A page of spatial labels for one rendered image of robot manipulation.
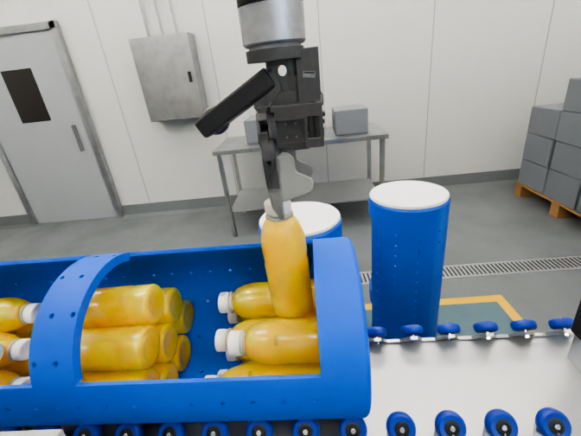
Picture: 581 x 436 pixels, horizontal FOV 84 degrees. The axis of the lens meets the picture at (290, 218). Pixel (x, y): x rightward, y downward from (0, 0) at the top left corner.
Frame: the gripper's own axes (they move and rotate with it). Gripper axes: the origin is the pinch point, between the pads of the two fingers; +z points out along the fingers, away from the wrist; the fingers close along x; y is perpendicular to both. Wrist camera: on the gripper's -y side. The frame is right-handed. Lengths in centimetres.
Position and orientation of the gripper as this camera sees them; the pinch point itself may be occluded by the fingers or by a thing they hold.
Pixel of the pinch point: (277, 204)
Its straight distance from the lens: 47.1
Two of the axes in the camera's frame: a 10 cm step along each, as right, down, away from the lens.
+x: 0.5, -4.2, 9.1
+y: 9.9, -0.7, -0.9
